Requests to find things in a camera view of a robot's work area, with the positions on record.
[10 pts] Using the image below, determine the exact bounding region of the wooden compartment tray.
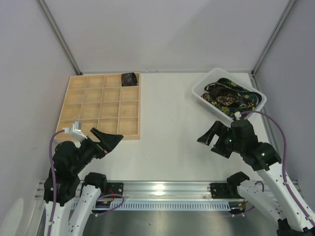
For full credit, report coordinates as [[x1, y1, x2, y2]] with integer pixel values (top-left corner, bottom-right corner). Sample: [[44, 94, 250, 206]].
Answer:
[[56, 73, 141, 140]]

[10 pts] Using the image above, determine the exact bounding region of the aluminium mounting rail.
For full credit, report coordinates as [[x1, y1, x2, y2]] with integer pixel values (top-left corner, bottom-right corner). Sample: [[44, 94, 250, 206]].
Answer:
[[34, 180, 300, 201]]

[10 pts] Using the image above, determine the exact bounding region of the white slotted cable duct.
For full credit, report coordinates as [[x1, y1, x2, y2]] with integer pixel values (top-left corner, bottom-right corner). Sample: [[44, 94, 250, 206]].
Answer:
[[116, 201, 231, 211]]

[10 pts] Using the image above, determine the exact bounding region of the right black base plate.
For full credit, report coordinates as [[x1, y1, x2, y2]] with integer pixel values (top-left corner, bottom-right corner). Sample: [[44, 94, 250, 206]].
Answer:
[[210, 182, 242, 199]]

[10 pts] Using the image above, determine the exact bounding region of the aluminium frame post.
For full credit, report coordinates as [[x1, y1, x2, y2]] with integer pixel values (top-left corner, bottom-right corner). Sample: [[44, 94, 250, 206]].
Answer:
[[35, 0, 83, 75], [251, 0, 297, 76]]

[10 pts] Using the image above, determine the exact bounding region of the white plastic basket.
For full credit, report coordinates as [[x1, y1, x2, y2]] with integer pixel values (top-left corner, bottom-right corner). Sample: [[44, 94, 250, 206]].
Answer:
[[191, 68, 267, 123]]

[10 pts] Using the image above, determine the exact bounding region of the blue yellow floral tie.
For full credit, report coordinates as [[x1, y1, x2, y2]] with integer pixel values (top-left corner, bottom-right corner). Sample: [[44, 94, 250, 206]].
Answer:
[[204, 78, 262, 117]]

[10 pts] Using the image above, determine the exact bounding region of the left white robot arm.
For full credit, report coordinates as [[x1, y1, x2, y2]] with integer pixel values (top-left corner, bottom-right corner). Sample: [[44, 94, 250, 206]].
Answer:
[[43, 122, 125, 236]]

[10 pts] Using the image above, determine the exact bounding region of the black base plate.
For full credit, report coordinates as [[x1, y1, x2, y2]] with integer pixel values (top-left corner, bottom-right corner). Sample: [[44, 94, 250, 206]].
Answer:
[[210, 182, 242, 199], [80, 181, 125, 199]]

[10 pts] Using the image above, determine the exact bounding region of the right aluminium frame post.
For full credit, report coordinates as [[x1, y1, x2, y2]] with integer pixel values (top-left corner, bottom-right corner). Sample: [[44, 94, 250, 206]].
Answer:
[[251, 0, 297, 76]]

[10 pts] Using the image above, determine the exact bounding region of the left aluminium frame post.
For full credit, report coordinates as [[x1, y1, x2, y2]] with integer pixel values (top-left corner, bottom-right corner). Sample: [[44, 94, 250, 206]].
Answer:
[[35, 0, 83, 75]]

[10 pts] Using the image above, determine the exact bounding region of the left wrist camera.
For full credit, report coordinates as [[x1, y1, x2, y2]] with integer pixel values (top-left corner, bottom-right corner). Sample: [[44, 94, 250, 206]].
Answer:
[[63, 120, 87, 142]]

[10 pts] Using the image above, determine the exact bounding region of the brown patterned tie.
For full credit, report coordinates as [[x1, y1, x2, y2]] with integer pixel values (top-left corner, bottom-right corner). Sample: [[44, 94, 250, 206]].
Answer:
[[201, 85, 240, 107]]

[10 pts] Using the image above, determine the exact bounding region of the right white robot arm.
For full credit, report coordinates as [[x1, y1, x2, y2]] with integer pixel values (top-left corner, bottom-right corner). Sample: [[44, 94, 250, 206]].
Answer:
[[197, 119, 315, 236]]

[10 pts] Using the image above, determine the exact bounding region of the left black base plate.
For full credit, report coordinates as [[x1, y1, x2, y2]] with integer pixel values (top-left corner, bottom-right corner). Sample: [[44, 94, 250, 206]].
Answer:
[[80, 181, 125, 199]]

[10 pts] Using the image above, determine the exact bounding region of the rolled dark tie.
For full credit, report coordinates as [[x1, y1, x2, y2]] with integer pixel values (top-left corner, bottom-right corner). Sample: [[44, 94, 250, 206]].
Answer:
[[121, 72, 138, 87]]

